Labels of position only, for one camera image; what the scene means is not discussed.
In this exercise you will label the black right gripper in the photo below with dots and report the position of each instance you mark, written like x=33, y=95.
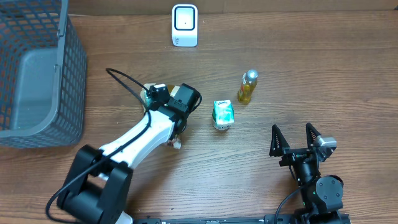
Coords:
x=298, y=155

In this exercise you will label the yellow liquid bottle grey cap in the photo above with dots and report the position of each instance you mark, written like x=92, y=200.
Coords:
x=248, y=84

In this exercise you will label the green white tissue pack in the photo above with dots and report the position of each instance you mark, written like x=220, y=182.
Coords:
x=222, y=115

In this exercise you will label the brown snack bag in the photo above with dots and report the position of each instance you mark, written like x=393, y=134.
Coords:
x=173, y=89

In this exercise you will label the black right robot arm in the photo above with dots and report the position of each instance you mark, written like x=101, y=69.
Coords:
x=321, y=196

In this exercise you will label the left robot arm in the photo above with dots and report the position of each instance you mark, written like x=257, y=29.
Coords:
x=98, y=182

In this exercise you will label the white barcode scanner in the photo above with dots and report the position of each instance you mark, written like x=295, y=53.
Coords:
x=185, y=25

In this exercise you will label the dark grey mesh plastic basket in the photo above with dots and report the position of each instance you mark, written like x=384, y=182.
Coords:
x=43, y=75

